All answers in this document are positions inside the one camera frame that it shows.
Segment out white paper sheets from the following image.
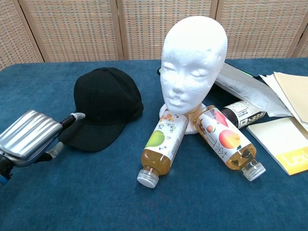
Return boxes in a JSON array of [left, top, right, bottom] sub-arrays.
[[259, 73, 308, 132]]

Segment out white yellow notebook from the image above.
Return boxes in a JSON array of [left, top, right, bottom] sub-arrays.
[[246, 117, 308, 176]]

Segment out tea bottle peach label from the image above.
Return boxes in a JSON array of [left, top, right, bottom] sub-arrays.
[[196, 105, 267, 182]]

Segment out white foam mannequin head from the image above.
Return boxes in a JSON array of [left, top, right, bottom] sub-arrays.
[[158, 16, 228, 135]]

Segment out woven wooden folding screen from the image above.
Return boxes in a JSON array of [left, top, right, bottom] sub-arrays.
[[0, 0, 308, 72]]

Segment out tea bottle green apple label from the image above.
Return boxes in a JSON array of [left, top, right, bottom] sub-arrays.
[[137, 108, 189, 189]]

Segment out translucent white plastic bag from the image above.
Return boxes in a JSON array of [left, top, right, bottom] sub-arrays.
[[215, 62, 293, 118]]

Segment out beige paper folder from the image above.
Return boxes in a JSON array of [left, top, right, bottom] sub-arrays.
[[273, 71, 308, 124]]

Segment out blue felt table cover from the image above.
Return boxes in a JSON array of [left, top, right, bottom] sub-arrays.
[[0, 57, 308, 231]]

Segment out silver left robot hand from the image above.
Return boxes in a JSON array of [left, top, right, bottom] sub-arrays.
[[0, 110, 86, 169]]

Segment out black baseball cap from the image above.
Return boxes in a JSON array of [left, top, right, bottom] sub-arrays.
[[58, 67, 144, 152]]

